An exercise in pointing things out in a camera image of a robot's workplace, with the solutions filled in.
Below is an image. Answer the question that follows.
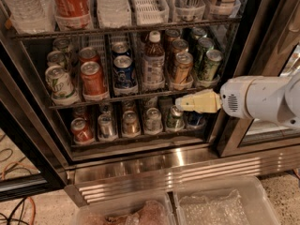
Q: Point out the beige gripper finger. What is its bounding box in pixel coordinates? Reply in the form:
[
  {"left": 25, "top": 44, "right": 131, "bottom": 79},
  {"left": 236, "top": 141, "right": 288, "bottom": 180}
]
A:
[{"left": 175, "top": 89, "right": 221, "bottom": 113}]

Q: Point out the orange can shelf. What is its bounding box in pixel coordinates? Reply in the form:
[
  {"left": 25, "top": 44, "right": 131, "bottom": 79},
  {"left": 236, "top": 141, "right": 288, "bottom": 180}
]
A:
[
  {"left": 163, "top": 29, "right": 181, "bottom": 49},
  {"left": 170, "top": 38, "right": 188, "bottom": 62},
  {"left": 172, "top": 51, "right": 193, "bottom": 84}
]

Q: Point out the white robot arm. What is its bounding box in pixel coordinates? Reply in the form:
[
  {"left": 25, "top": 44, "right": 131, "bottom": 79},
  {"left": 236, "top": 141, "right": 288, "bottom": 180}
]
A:
[{"left": 175, "top": 73, "right": 300, "bottom": 129}]

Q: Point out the blue can bottom shelf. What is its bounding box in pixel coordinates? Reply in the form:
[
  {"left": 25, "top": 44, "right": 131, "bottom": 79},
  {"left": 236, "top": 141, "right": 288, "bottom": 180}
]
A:
[{"left": 187, "top": 112, "right": 205, "bottom": 127}]

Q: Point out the green can bottom shelf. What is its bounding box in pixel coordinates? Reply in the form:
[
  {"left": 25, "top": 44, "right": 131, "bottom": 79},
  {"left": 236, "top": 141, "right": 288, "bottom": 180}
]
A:
[{"left": 166, "top": 105, "right": 184, "bottom": 129}]

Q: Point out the green can shelf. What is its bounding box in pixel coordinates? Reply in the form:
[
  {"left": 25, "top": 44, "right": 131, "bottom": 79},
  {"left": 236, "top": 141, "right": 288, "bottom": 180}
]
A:
[
  {"left": 188, "top": 27, "right": 207, "bottom": 48},
  {"left": 198, "top": 49, "right": 223, "bottom": 81},
  {"left": 166, "top": 105, "right": 184, "bottom": 129},
  {"left": 194, "top": 37, "right": 215, "bottom": 71}
]

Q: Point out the front green can middle shelf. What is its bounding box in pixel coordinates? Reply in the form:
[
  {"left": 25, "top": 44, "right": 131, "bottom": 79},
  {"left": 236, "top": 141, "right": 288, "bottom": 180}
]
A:
[{"left": 198, "top": 49, "right": 223, "bottom": 81}]

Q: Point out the white can bottom shelf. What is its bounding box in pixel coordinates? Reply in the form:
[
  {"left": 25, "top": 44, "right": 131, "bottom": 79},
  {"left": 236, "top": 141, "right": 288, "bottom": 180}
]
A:
[{"left": 145, "top": 108, "right": 162, "bottom": 132}]

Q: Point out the rear green can middle shelf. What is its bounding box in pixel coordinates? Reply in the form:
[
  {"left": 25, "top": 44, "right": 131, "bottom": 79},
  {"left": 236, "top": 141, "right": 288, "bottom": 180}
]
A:
[{"left": 188, "top": 27, "right": 207, "bottom": 48}]

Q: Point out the gold can bottom shelf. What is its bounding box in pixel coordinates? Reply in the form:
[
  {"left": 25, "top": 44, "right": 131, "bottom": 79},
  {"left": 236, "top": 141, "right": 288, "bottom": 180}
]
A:
[{"left": 122, "top": 111, "right": 140, "bottom": 135}]

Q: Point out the front blue pepsi can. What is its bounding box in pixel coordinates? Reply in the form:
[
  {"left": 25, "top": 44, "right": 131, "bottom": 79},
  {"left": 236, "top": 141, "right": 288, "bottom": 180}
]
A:
[{"left": 113, "top": 55, "right": 137, "bottom": 89}]

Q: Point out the blue pepsi can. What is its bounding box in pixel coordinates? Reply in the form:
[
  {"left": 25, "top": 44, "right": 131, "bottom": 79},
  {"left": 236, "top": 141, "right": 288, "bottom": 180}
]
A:
[
  {"left": 113, "top": 55, "right": 137, "bottom": 89},
  {"left": 112, "top": 41, "right": 131, "bottom": 57}
]

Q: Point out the rear blue pepsi can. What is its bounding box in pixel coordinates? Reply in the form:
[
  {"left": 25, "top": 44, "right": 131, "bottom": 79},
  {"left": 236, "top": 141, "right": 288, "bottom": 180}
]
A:
[{"left": 112, "top": 41, "right": 131, "bottom": 57}]

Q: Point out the silver can bottom shelf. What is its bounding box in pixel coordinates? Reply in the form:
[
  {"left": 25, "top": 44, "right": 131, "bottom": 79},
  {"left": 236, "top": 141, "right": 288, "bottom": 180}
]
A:
[{"left": 97, "top": 113, "right": 116, "bottom": 139}]

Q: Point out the white empty shelf tray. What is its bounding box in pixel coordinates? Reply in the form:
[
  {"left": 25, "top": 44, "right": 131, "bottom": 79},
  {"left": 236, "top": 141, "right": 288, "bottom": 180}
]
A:
[{"left": 131, "top": 0, "right": 169, "bottom": 26}]

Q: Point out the front red soda can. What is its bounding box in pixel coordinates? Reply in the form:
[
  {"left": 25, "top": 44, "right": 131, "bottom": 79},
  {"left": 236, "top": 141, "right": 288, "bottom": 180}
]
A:
[{"left": 81, "top": 62, "right": 106, "bottom": 96}]

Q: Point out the red soda can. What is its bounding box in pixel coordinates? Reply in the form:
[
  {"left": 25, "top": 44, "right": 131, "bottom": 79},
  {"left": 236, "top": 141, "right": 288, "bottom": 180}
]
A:
[
  {"left": 81, "top": 62, "right": 106, "bottom": 96},
  {"left": 79, "top": 47, "right": 100, "bottom": 64}
]

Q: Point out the steel fridge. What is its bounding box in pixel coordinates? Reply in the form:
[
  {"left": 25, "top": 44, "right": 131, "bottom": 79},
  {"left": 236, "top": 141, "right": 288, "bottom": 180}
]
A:
[{"left": 1, "top": 0, "right": 300, "bottom": 206}]

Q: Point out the red can bottom shelf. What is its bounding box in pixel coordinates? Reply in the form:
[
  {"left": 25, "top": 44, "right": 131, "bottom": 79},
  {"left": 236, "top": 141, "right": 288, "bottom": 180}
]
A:
[{"left": 70, "top": 118, "right": 94, "bottom": 143}]

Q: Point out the rear red soda can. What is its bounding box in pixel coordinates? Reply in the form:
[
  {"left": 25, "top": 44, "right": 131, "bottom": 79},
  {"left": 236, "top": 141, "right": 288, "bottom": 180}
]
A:
[{"left": 79, "top": 47, "right": 100, "bottom": 64}]

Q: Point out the front white green can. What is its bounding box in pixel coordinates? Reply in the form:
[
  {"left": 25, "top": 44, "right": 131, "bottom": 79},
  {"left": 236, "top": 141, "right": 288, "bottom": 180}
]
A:
[{"left": 45, "top": 65, "right": 75, "bottom": 99}]

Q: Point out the white green can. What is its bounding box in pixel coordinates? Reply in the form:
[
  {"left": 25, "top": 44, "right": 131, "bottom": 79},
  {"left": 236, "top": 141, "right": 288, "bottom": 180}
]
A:
[
  {"left": 47, "top": 51, "right": 68, "bottom": 68},
  {"left": 52, "top": 37, "right": 74, "bottom": 61},
  {"left": 45, "top": 65, "right": 75, "bottom": 99}
]

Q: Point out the rear white green can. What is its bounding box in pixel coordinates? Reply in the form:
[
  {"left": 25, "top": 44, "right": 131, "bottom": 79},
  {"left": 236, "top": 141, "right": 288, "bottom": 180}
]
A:
[{"left": 52, "top": 37, "right": 74, "bottom": 61}]

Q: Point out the brown iced tea bottle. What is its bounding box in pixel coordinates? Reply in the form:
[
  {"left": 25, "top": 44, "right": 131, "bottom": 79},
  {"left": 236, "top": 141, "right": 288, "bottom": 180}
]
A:
[{"left": 142, "top": 30, "right": 165, "bottom": 83}]

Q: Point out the clear bin with bubble wrap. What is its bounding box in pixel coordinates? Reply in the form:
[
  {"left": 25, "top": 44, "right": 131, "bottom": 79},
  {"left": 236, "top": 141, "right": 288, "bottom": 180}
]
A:
[{"left": 173, "top": 176, "right": 281, "bottom": 225}]

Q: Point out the clear bin with pink contents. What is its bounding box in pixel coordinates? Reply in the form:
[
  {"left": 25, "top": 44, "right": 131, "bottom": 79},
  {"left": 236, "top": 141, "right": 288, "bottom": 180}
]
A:
[{"left": 70, "top": 190, "right": 176, "bottom": 225}]

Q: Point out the red cola bottle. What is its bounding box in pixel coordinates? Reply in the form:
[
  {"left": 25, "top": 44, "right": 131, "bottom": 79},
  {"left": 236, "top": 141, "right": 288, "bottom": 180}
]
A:
[{"left": 54, "top": 0, "right": 91, "bottom": 31}]

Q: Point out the clear water bottle top left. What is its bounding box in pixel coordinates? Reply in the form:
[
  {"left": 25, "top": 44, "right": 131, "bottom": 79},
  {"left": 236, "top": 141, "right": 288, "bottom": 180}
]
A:
[{"left": 4, "top": 0, "right": 55, "bottom": 34}]

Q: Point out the orange cable on floor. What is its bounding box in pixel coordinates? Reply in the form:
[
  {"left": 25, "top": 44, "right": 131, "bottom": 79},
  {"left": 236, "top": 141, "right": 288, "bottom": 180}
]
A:
[{"left": 0, "top": 159, "right": 38, "bottom": 225}]

